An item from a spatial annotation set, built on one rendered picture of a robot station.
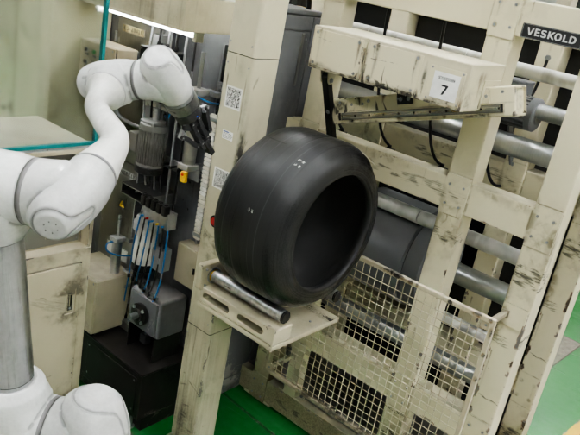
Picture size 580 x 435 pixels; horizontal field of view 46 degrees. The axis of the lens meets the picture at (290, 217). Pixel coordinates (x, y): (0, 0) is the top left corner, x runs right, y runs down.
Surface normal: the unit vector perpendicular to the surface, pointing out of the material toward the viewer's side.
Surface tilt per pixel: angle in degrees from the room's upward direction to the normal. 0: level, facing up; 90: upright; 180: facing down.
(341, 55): 90
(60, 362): 90
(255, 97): 90
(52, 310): 90
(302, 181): 58
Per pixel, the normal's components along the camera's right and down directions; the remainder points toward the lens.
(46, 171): 0.19, -0.69
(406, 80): -0.65, 0.15
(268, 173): -0.38, -0.47
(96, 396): 0.25, -0.92
